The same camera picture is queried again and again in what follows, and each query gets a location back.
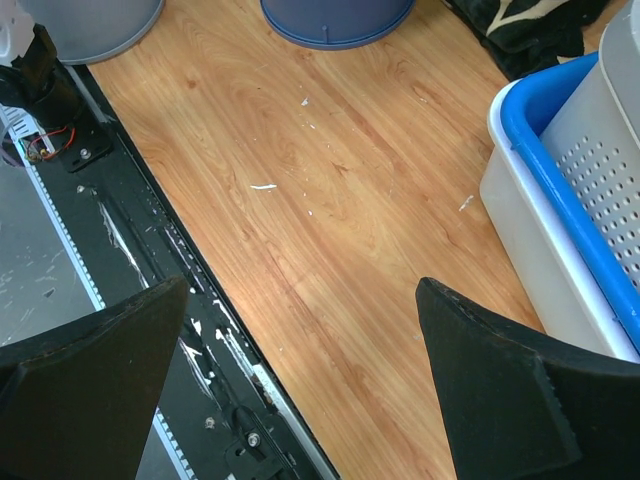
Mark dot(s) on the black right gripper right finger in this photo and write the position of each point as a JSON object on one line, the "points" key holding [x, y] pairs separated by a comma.
{"points": [[519, 404]]}

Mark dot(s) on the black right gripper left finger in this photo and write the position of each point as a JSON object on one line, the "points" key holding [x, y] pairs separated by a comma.
{"points": [[78, 401]]}

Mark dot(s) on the grey bucket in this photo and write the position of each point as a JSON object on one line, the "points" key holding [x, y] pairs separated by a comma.
{"points": [[90, 31]]}

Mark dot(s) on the blue bucket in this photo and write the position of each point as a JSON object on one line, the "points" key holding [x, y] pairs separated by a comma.
{"points": [[335, 24]]}

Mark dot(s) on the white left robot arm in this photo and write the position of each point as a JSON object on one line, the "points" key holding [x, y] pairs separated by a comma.
{"points": [[32, 77]]}

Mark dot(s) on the blue rimmed white tub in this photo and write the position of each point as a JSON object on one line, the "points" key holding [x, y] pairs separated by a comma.
{"points": [[552, 244]]}

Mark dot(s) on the beige perforated basket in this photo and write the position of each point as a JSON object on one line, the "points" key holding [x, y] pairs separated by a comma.
{"points": [[595, 140]]}

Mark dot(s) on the black floral pillow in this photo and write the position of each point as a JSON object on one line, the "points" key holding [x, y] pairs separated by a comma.
{"points": [[527, 36]]}

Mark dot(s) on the black mounting rail plate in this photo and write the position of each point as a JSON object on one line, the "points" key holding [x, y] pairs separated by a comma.
{"points": [[84, 226]]}

